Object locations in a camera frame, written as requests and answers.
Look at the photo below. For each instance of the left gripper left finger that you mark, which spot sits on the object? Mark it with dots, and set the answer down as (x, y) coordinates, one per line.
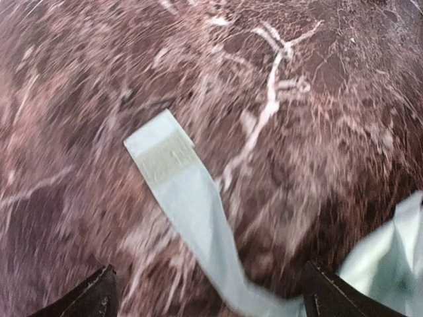
(96, 296)

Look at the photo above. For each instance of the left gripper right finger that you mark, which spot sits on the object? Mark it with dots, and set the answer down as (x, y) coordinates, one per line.
(325, 294)

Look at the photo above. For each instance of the mint and black folding umbrella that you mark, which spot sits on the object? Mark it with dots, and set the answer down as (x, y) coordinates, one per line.
(386, 266)

